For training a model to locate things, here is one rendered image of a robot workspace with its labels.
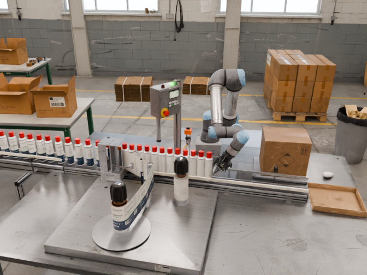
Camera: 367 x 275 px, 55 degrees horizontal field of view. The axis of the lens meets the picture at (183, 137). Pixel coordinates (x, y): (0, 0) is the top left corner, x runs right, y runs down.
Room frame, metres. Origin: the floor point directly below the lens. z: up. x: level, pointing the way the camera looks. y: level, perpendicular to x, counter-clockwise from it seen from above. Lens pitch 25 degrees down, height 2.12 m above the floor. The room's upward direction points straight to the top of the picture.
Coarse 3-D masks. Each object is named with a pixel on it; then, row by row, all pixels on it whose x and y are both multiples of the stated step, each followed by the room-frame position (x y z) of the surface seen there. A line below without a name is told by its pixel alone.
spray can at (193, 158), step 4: (192, 152) 1.97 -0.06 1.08; (192, 156) 1.97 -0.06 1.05; (196, 156) 1.98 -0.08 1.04; (192, 160) 1.96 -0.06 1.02; (196, 160) 1.97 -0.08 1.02; (192, 164) 1.96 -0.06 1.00; (196, 164) 1.97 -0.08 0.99; (192, 168) 1.96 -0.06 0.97; (196, 168) 1.98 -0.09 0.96; (192, 172) 1.96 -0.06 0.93; (196, 172) 1.98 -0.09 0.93
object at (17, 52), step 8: (0, 40) 5.66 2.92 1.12; (8, 40) 5.77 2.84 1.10; (16, 40) 5.75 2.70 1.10; (24, 40) 5.63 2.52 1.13; (0, 48) 5.59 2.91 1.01; (8, 48) 5.75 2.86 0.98; (16, 48) 5.73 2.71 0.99; (24, 48) 5.65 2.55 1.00; (0, 56) 5.48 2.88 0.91; (8, 56) 5.46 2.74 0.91; (16, 56) 5.45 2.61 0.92; (24, 56) 5.60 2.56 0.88; (8, 64) 5.47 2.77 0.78; (16, 64) 5.45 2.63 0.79
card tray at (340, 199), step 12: (312, 192) 1.89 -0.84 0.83; (324, 192) 1.89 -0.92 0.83; (336, 192) 1.89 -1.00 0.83; (348, 192) 1.89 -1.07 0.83; (312, 204) 1.76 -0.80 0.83; (324, 204) 1.76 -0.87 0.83; (336, 204) 1.76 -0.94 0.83; (348, 204) 1.76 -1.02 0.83; (360, 204) 1.75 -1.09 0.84; (360, 216) 1.65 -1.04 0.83
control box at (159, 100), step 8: (152, 88) 2.07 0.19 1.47; (160, 88) 2.06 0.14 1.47; (168, 88) 2.07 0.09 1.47; (176, 88) 2.11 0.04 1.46; (152, 96) 2.07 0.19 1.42; (160, 96) 2.02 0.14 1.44; (168, 96) 2.06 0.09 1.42; (152, 104) 2.07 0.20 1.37; (160, 104) 2.02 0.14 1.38; (168, 104) 2.06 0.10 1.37; (152, 112) 2.07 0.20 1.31; (160, 112) 2.02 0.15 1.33; (176, 112) 2.11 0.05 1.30
